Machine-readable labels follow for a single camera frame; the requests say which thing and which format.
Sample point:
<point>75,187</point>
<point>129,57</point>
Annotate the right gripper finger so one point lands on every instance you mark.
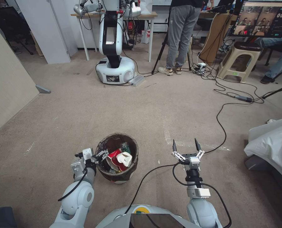
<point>179,156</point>
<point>200,153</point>

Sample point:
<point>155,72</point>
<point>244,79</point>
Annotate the brown round trash bin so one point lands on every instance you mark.
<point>129,168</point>

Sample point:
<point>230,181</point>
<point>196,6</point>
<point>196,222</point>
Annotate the seated person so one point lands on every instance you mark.
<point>279,64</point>

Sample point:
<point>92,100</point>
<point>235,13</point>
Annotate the green plastic bottle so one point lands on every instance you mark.
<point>125,147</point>

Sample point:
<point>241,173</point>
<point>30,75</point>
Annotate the white paper shopping bag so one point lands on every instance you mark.
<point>145,36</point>

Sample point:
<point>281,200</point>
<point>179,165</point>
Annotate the white wheeled robot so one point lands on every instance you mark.
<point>113,45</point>

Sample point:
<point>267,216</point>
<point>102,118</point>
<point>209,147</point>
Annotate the black tripod leg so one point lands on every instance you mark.
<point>277,90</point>

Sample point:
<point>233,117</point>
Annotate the standing person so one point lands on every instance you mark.
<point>179,31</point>

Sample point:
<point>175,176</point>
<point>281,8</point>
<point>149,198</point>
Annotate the red and white paper cup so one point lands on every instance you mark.
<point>118,160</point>

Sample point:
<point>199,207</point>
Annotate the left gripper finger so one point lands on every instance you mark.
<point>102,152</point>
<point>100,158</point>

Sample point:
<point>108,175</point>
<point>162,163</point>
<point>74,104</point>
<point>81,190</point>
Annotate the white wooden-top table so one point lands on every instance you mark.
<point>152,15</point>

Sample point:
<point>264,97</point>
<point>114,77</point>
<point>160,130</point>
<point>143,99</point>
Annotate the brown cardboard panel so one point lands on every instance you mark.
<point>214,38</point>

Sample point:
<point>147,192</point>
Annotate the black camera tripod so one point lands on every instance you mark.
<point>160,52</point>

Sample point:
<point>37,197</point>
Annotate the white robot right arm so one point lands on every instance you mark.
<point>201,209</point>

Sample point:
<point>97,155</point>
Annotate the white power strip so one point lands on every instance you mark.
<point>200,67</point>

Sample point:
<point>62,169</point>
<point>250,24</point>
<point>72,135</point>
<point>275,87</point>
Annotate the black power adapter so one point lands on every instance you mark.
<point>244,98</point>

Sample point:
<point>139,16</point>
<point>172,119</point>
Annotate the beige plastic stool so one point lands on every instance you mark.
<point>241,54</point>

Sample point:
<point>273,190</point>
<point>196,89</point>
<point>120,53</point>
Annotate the beige partition panel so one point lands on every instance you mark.
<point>8,83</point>

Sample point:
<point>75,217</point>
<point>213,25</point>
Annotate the silver metal box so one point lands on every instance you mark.
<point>137,81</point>

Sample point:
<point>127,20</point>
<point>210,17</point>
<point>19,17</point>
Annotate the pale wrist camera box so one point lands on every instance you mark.
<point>88,154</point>
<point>195,163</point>

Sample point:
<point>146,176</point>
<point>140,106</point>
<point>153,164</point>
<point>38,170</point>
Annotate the dark grey cloth object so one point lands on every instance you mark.
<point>1,218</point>

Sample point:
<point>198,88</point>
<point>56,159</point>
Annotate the white plastic bag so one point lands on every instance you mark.
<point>271,147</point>

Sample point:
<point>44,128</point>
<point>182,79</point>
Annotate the grey partition foot bracket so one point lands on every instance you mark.
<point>43,89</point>

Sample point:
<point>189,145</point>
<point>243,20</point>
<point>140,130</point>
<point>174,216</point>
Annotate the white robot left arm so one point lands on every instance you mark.
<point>77,197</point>

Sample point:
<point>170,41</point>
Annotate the black computer monitor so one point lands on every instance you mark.
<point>259,17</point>

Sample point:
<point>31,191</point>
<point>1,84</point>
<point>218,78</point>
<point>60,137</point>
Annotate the grey block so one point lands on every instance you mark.
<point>257,162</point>

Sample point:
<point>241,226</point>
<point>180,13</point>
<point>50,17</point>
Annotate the white robot front shell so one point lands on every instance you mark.
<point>122,218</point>

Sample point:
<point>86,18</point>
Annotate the black office chair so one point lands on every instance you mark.
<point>11,26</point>

